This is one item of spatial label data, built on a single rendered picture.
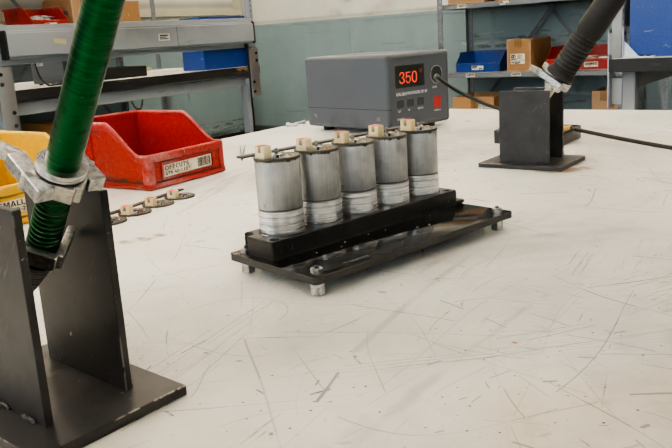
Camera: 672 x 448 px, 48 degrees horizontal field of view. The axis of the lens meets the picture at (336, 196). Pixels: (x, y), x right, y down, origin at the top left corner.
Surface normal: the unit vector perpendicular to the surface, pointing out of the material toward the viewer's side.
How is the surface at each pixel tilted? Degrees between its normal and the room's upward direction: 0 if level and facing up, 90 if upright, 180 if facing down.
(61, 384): 0
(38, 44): 90
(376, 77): 90
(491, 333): 0
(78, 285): 90
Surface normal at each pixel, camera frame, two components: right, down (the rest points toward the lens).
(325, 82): -0.74, 0.19
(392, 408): -0.07, -0.98
